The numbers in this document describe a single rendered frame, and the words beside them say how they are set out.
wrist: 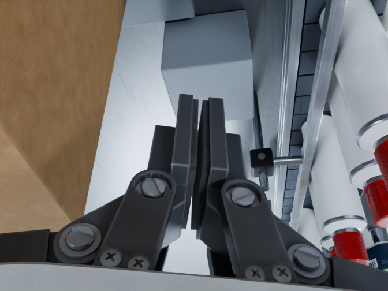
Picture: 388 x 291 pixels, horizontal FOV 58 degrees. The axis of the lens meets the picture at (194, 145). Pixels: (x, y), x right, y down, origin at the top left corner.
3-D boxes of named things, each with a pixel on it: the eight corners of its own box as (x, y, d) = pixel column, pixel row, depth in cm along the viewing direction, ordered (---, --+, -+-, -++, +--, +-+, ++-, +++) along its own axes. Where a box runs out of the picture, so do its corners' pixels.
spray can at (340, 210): (334, 132, 53) (372, 269, 42) (298, 135, 54) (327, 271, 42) (340, 110, 49) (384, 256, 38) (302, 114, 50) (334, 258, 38)
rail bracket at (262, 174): (291, 96, 54) (310, 191, 45) (243, 101, 55) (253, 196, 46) (292, 81, 52) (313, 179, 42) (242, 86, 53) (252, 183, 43)
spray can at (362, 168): (357, 72, 43) (417, 231, 32) (314, 77, 44) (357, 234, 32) (368, 38, 39) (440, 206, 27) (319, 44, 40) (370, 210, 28)
